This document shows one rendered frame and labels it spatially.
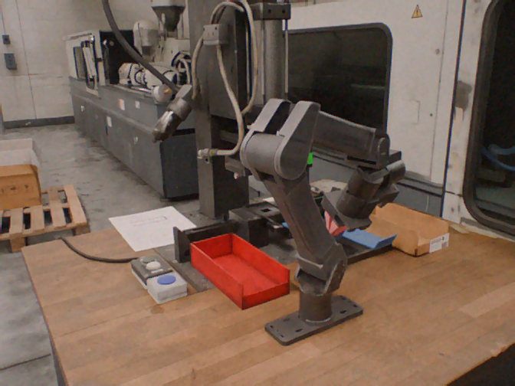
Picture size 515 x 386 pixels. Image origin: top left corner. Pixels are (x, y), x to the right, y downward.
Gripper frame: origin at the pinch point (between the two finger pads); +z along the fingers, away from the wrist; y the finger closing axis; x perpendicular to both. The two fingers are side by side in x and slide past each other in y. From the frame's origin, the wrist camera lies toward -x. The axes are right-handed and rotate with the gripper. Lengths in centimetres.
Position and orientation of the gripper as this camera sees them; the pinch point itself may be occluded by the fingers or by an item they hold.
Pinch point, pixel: (331, 234)
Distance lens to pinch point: 105.0
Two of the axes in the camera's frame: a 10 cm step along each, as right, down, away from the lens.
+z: -2.9, 6.9, 6.7
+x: -8.4, 1.5, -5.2
